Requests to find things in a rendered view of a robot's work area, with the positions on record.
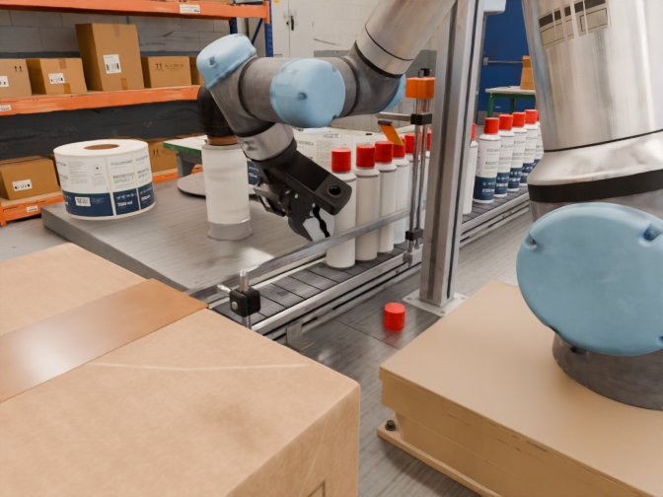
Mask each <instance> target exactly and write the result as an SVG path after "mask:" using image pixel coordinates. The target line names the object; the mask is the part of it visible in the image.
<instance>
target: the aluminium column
mask: <svg viewBox="0 0 663 497"><path fill-rule="evenodd" d="M483 9H484V0H456V1H455V3H454V4H453V6H452V7H451V8H450V10H449V11H448V13H447V14H446V16H445V17H444V18H443V20H442V21H441V23H440V24H439V33H438V45H437V59H436V72H435V86H434V99H433V112H432V125H431V139H430V152H429V166H428V179H427V192H426V206H425V219H424V233H423V246H422V260H421V272H420V286H419V300H422V301H424V302H427V303H430V304H432V305H435V306H438V307H443V306H444V305H445V304H447V303H448V302H450V301H451V300H453V299H454V294H455V284H456V275H457V265H458V255H459V246H460V236H461V227H462V218H463V208H464V198H465V189H466V179H467V170H468V160H469V151H470V142H471V132H472V122H473V113H474V103H475V93H476V84H477V74H478V65H479V47H480V38H481V28H482V18H483Z"/></svg>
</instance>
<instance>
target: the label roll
mask: <svg viewBox="0 0 663 497"><path fill-rule="evenodd" d="M53 151H54V156H55V161H56V166H57V169H58V174H59V179H60V184H61V188H62V193H63V198H64V203H65V208H66V212H67V214H68V215H69V216H71V217H73V218H78V219H86V220H104V219H114V218H121V217H126V216H131V215H135V214H138V213H142V212H144V211H147V210H149V209H151V208H152V207H153V206H154V205H155V204H156V201H155V194H154V187H153V180H152V173H151V166H150V159H149V152H148V144H147V143H146V142H143V141H138V140H123V139H114V140H96V141H86V142H79V143H73V144H68V145H64V146H60V147H57V148H55V149H54V150H53Z"/></svg>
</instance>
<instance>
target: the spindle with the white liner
mask: <svg viewBox="0 0 663 497"><path fill-rule="evenodd" d="M197 105H198V116H199V123H200V124H199V126H200V130H201V131H202V132H203V133H204V134H205V135H206V137H207V143H205V144H203V145H201V154H202V166H203V174H204V186H205V194H206V206H207V214H208V218H207V221H208V223H209V226H210V230H209V231H208V236H209V237H210V238H212V239H214V240H218V241H235V240H240V239H243V238H246V237H247V236H249V235H250V234H251V233H252V228H251V227H250V219H251V215H250V203H249V192H248V178H247V161H246V157H245V155H244V153H243V150H242V149H241V147H240V146H241V144H240V142H239V140H238V139H237V137H236V135H235V134H234V132H233V130H232V129H231V127H230V125H229V124H228V122H227V120H226V118H225V117H224V115H223V113H222V111H221V110H220V108H219V106H218V104H216V102H215V100H214V98H213V97H212V95H211V93H210V92H209V90H207V89H206V84H203V85H201V86H200V87H199V90H198V93H197Z"/></svg>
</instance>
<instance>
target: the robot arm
mask: <svg viewBox="0 0 663 497"><path fill-rule="evenodd" d="M455 1H456V0H379V1H378V3H377V5H376V6H375V8H374V10H373V11H372V13H371V15H370V17H369V18H368V20H367V22H366V23H365V25H364V27H363V28H362V30H361V32H360V34H359V35H358V37H357V39H356V41H355V43H354V44H353V46H352V47H351V48H350V50H349V52H348V54H347V55H346V56H344V57H299V58H275V57H264V56H257V54H256V49H255V48H254V47H253V46H252V44H251V42H250V40H249V39H248V38H247V37H246V36H245V35H241V34H234V35H227V36H224V37H222V38H219V39H217V40H215V41H214V42H212V43H211V44H209V45H208V46H206V47H205V48H204V49H203V50H202V51H201V52H200V53H199V55H198V57H197V60H196V66H197V69H198V71H199V73H200V74H201V76H202V78H203V80H204V82H205V84H206V89H207V90H209V92H210V93H211V95H212V97H213V98H214V100H215V102H216V104H218V106H219V108H220V110H221V111H222V113H223V115H224V117H225V118H226V120H227V122H228V124H229V125H230V127H231V129H232V130H233V132H234V134H235V135H236V137H237V139H238V140H239V142H240V144H241V146H240V147H241V149H242V150H243V153H244V155H245V157H246V158H248V159H251V161H252V163H253V164H254V166H255V167H256V168H258V171H259V172H260V174H261V177H260V178H259V179H258V183H257V184H256V185H255V186H254V187H253V190H254V192H255V193H256V195H257V197H258V199H259V201H260V202H261V204H262V206H263V207H264V209H265V211H266V212H269V213H272V214H275V215H277V216H280V217H285V216H286V217H287V218H288V225H289V227H290V228H291V229H292V231H294V232H295V233H296V234H297V235H299V236H301V237H303V238H305V239H306V240H307V241H308V242H310V243H314V242H317V241H319V240H322V239H324V238H327V237H330V236H332V235H333V229H334V215H336V214H338V213H339V212H340V210H341V209H342V208H343V207H344V206H345V205H346V203H347V202H348V201H349V200H350V196H351V193H352V187H351V186H350V185H349V184H347V183H346V182H344V181H343V180H341V179H340V178H338V177H336V176H335V175H333V174H332V173H330V172H329V171H327V170H326V169H324V168H323V167H321V166H320V165H318V164H317V163H316V162H314V161H313V160H311V159H310V158H308V157H307V156H305V155H304V154H302V153H301V152H299V151H298V150H297V142H296V140H295V137H294V131H293V129H292V127H291V126H294V127H297V128H305V129H306V128H323V127H326V126H329V125H330V124H331V123H332V122H333V121H334V120H335V119H337V118H343V117H349V116H355V115H362V114H364V115H372V114H377V113H379V112H382V111H385V110H389V109H391V108H393V107H395V106H396V105H397V104H398V103H399V102H400V100H401V99H402V97H403V95H404V90H405V71H406V70H407V68H408V67H409V65H410V64H411V63H412V61H413V60H414V58H415V57H416V56H417V54H418V53H419V52H420V51H421V49H422V48H423V47H424V45H425V44H426V42H427V41H428V40H429V38H430V37H431V35H432V34H433V33H434V31H435V30H436V28H437V27H438V25H439V24H440V23H441V21H442V20H443V18H444V17H445V16H446V14H447V13H448V11H449V10H450V8H451V7H452V6H453V4H454V3H455ZM522 7H523V14H524V21H525V28H526V34H527V41H528V47H529V54H530V61H531V67H532V74H533V81H534V88H535V95H536V102H537V108H538V115H539V122H540V128H541V135H542V141H543V148H544V154H543V157H542V158H541V159H540V161H539V162H538V163H537V165H536V166H535V167H534V169H533V170H532V171H531V172H530V174H529V175H528V176H527V185H528V191H529V198H530V205H531V211H532V217H533V225H532V226H531V228H530V229H529V230H528V232H527V233H526V235H525V237H524V239H523V242H522V244H521V246H520V247H519V250H518V254H517V259H516V277H517V282H518V286H519V289H520V292H521V294H522V297H523V299H524V301H525V302H526V304H527V306H528V307H529V309H530V310H531V312H532V313H533V314H534V316H535V317H536V318H537V319H538V320H539V321H540V322H541V323H542V324H543V325H544V326H548V327H549V328H550V329H551V330H552V331H553V332H554V338H553V343H552V355H553V356H554V358H555V360H556V362H557V363H558V365H559V366H560V367H561V368H562V370H563V371H564V372H565V373H566V374H567V375H568V376H569V377H571V378H572V379H573V380H575V381H576V382H578V383H579V384H581V385H582V386H584V387H586V388H587V389H589V390H591V391H594V392H596V393H598V394H600V395H602V396H605V397H607V398H610V399H613V400H615V401H618V402H621V403H625V404H628V405H632V406H636V407H640V408H646V409H652V410H660V411H663V0H522ZM261 196H263V197H264V198H265V199H266V201H267V203H268V205H269V206H270V207H268V206H266V205H265V204H264V202H263V200H262V199H261ZM319 226H320V228H321V230H322V231H321V230H320V228H319Z"/></svg>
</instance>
